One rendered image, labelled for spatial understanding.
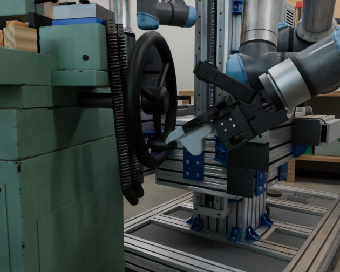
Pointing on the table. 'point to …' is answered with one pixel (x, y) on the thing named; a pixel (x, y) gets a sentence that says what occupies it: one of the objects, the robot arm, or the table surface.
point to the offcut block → (20, 38)
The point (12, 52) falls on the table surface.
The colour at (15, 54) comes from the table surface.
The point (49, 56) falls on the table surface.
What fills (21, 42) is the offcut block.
